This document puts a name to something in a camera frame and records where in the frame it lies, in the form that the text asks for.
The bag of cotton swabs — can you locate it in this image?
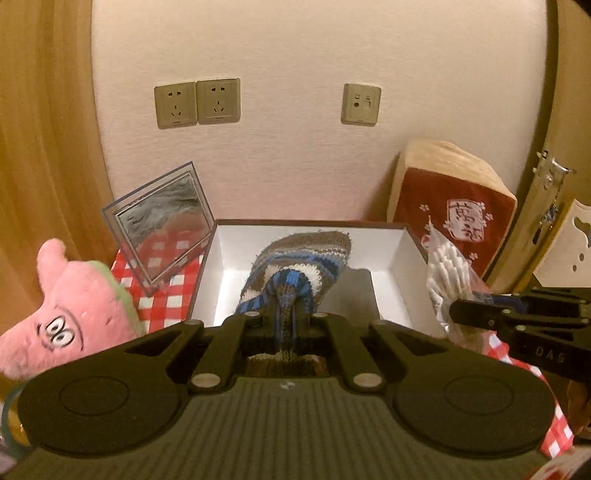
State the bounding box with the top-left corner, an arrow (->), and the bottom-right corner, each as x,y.
423,221 -> 492,353

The striped knitted sock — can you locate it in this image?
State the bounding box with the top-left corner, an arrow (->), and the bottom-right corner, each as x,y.
235,230 -> 352,366

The person's right hand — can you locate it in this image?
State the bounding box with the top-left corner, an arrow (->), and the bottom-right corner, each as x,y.
567,380 -> 591,435

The cream wooden chair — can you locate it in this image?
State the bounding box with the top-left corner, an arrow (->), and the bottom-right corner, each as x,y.
534,200 -> 591,288

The hanging key tassel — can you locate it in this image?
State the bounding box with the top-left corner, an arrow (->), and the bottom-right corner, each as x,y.
532,191 -> 560,245

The brown cardboard storage box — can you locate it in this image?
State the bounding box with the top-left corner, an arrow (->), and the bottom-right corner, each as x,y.
189,220 -> 446,338

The red white checkered tablecloth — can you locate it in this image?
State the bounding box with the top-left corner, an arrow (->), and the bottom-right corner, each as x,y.
111,232 -> 575,458

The wooden door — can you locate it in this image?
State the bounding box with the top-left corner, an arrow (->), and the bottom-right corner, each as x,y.
486,1 -> 590,293

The red lucky cat cushion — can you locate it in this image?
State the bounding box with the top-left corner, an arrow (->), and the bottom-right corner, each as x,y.
387,139 -> 518,276

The pink starfish plush toy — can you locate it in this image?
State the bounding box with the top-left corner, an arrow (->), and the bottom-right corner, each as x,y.
1,238 -> 146,380

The glass jar with dark contents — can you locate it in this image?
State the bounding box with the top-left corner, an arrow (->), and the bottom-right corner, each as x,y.
1,382 -> 32,461

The orange curtain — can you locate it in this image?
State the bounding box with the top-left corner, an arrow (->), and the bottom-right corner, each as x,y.
1,1 -> 116,330

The metal door handle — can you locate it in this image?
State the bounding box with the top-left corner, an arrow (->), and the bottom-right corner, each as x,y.
532,150 -> 577,190

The clear acrylic picture frame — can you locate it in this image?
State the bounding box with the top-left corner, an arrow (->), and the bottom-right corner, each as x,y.
102,162 -> 215,294

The wall data port plate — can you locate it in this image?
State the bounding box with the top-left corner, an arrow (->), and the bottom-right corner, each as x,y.
341,83 -> 382,127

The right double wall socket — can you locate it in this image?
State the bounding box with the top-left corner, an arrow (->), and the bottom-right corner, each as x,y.
195,78 -> 240,125

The double wall socket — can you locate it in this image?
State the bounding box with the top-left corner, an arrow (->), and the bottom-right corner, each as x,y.
154,82 -> 197,129
195,78 -> 240,125

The left double wall socket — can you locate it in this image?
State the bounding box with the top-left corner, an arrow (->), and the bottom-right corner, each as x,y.
154,82 -> 197,129

